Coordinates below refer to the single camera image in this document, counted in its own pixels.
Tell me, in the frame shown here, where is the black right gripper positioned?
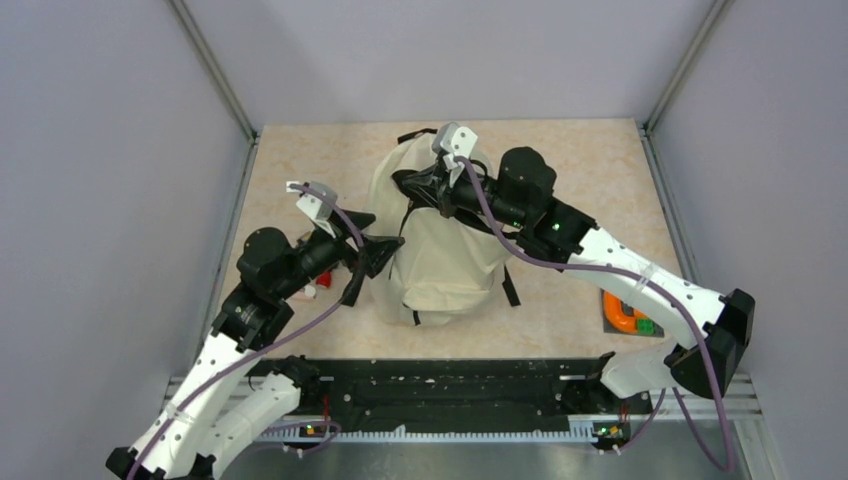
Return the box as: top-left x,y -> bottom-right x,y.
403,160 -> 528,230

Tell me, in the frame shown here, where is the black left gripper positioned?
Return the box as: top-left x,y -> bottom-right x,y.
275,206 -> 405,299

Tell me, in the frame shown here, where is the cream canvas backpack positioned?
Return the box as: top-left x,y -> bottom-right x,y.
365,128 -> 521,327

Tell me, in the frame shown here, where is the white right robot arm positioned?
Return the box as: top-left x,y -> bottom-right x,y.
391,147 -> 755,412

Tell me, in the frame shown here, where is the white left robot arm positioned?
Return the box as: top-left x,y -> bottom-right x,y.
106,211 -> 405,479

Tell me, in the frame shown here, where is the pink white stapler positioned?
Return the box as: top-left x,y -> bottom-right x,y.
291,285 -> 317,301

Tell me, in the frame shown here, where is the orange tape roll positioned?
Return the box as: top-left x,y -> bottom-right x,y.
602,291 -> 654,334

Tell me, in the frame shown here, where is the green toy brick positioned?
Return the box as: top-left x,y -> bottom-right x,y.
636,318 -> 655,335

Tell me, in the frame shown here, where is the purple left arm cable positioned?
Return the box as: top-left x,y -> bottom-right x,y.
125,182 -> 369,480

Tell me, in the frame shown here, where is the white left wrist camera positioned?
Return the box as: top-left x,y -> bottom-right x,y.
286,181 -> 338,238

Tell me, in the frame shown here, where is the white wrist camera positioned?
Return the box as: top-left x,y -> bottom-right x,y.
286,181 -> 338,238
431,122 -> 478,187

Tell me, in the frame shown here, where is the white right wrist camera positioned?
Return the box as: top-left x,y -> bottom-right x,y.
431,122 -> 478,187

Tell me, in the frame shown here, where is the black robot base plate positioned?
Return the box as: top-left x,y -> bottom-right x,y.
294,359 -> 652,434

